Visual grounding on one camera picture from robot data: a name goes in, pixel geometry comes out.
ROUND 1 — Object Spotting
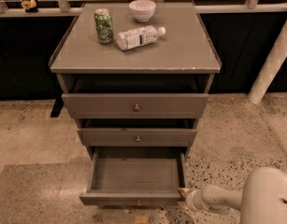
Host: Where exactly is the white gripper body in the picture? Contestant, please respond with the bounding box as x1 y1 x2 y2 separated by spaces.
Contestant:
185 189 208 212

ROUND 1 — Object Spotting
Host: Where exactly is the grey bottom drawer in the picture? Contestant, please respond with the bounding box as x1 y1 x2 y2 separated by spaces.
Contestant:
80 147 188 206

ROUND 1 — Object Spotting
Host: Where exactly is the grey drawer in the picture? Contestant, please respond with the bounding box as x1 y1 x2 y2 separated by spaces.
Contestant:
80 147 188 206
78 128 196 147
62 93 208 119

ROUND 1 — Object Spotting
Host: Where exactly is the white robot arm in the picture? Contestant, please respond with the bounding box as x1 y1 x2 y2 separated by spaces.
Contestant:
178 167 287 224

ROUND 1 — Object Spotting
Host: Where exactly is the grey drawer cabinet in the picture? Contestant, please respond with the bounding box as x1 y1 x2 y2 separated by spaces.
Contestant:
48 1 222 161

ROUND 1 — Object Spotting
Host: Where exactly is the grey middle drawer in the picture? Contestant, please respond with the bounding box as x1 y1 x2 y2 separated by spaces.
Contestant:
78 128 196 147

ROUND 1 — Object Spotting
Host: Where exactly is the grey top drawer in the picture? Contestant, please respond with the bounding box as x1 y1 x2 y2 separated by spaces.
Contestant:
62 93 208 119

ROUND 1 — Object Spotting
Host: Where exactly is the clear plastic water bottle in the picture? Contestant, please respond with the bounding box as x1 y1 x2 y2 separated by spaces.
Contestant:
117 25 165 51

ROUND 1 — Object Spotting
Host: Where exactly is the white diagonal pillar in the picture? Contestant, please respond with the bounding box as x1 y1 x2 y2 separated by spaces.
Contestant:
248 20 287 105

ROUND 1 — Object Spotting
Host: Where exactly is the white ceramic bowl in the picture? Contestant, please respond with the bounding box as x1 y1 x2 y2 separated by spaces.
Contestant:
129 0 156 22

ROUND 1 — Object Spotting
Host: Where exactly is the green soda can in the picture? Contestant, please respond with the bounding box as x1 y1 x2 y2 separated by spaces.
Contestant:
94 8 114 44

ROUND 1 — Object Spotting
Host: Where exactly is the yellow black object on ledge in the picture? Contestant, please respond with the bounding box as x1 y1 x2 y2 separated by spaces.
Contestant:
21 0 38 13

